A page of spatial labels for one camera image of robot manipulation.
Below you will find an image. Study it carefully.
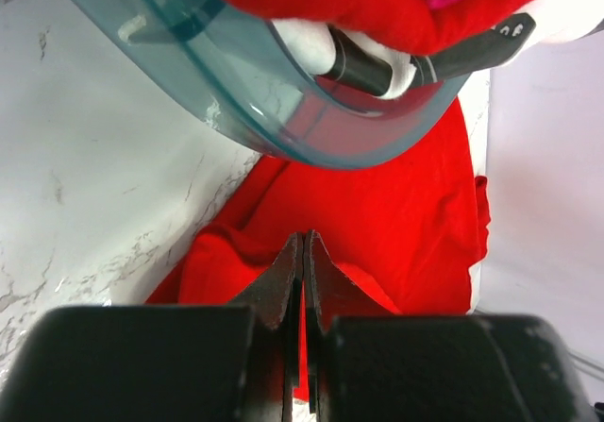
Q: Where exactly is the teal plastic laundry basket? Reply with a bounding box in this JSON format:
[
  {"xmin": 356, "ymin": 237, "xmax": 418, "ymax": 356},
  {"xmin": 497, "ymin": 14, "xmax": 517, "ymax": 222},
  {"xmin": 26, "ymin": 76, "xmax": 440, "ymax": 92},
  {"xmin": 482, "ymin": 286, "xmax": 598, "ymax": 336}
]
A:
[{"xmin": 72, "ymin": 0, "xmax": 465, "ymax": 169}]

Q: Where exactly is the white and black garment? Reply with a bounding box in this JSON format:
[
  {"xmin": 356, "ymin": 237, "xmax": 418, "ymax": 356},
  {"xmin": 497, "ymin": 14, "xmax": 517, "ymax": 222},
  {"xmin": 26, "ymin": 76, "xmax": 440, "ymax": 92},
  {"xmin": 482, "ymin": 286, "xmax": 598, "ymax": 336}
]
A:
[{"xmin": 195, "ymin": 0, "xmax": 604, "ymax": 100}]

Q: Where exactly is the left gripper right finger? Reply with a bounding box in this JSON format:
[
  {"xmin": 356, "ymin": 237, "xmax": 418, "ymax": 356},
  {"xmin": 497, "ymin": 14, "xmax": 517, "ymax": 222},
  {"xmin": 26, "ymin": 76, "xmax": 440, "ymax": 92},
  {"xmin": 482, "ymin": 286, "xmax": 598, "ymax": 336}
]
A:
[{"xmin": 303, "ymin": 230, "xmax": 393, "ymax": 335}]

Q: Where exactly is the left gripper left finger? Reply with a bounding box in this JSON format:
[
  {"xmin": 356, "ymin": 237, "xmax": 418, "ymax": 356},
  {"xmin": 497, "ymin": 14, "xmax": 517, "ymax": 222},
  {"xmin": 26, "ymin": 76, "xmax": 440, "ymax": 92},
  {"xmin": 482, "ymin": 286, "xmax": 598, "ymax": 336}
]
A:
[{"xmin": 228, "ymin": 233, "xmax": 303, "ymax": 330}]

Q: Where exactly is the red t shirt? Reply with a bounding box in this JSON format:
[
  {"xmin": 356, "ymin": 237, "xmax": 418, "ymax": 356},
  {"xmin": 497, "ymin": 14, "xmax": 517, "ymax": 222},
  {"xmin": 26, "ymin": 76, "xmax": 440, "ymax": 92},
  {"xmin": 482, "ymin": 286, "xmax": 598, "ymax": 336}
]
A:
[{"xmin": 143, "ymin": 95, "xmax": 493, "ymax": 409}]

